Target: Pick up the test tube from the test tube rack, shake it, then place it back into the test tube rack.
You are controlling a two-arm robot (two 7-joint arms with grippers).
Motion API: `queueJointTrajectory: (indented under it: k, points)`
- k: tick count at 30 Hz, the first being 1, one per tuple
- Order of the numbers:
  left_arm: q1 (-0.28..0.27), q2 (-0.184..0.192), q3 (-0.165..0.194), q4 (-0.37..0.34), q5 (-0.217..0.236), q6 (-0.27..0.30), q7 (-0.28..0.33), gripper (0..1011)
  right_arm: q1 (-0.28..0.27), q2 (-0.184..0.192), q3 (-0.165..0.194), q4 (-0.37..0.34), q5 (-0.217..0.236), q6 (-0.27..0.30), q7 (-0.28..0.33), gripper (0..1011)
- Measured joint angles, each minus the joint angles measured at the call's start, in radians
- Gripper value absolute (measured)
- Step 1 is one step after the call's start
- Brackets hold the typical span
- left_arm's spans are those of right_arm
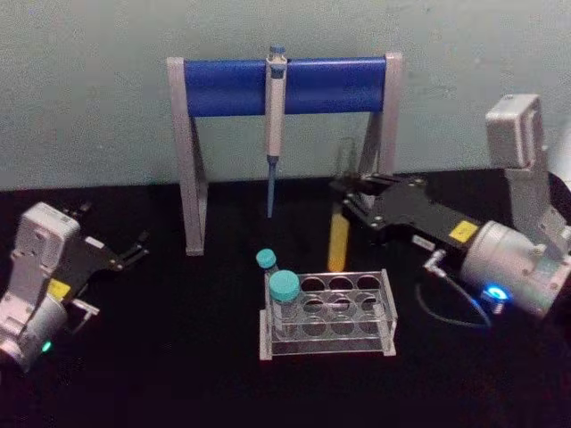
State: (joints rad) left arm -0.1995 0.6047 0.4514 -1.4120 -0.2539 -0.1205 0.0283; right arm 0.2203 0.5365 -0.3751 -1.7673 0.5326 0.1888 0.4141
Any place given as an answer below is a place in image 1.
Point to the clear tube with yellow liquid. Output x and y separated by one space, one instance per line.
338 243

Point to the small tube with teal cap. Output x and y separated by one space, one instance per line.
266 257

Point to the clear plastic tube rack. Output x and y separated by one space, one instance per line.
332 341

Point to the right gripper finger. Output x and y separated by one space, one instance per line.
362 209
379 180

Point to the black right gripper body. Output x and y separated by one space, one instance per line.
415 214

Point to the grey stand with blue bar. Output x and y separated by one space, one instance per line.
232 87

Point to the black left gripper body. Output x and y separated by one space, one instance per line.
85 263

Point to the large tube with teal cap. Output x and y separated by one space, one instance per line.
284 286

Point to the white pipette with blue tip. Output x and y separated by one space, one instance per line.
275 116

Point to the black table cloth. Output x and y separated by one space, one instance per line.
178 383

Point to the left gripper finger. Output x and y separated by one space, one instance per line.
136 252
78 209

